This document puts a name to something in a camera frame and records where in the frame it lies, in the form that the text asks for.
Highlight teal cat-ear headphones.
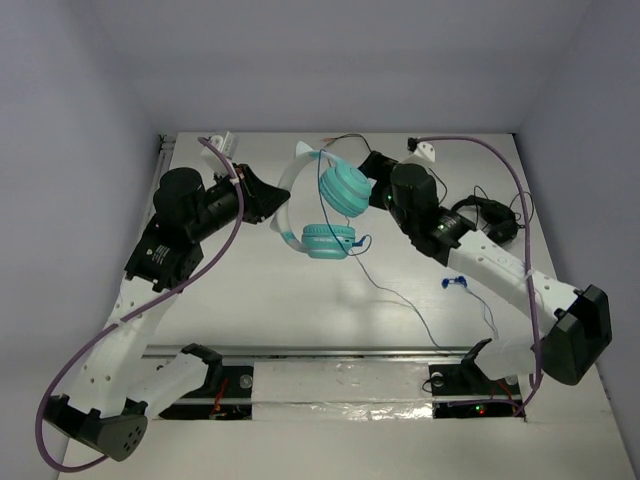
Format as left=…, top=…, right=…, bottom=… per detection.
left=270, top=141, right=373, bottom=260

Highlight blue headphone cable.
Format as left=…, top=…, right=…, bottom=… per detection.
left=317, top=152, right=461, bottom=351

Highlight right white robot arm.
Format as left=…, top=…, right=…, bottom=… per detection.
left=359, top=153, right=612, bottom=393

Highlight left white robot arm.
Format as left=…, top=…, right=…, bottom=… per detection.
left=38, top=164, right=290, bottom=462

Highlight black headset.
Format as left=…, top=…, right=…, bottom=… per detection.
left=451, top=195, right=520, bottom=246

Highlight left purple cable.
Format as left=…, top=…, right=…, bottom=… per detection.
left=34, top=137, right=246, bottom=474

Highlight purple cable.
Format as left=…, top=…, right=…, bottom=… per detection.
left=409, top=135, right=544, bottom=416
left=34, top=137, right=246, bottom=474

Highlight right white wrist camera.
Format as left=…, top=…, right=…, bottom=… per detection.
left=406, top=137, right=436, bottom=166

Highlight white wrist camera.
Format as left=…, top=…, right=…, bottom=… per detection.
left=200, top=131, right=238, bottom=174
left=406, top=137, right=436, bottom=166

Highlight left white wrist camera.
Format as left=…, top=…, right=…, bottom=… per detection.
left=200, top=131, right=238, bottom=174

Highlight black headset cable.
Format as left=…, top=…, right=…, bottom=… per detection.
left=322, top=133, right=534, bottom=236

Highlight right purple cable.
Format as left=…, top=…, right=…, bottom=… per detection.
left=409, top=135, right=544, bottom=416

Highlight blue earbuds with cable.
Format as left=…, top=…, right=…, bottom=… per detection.
left=440, top=275, right=501, bottom=341

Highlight aluminium rail frame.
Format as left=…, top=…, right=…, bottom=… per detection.
left=107, top=133, right=531, bottom=421

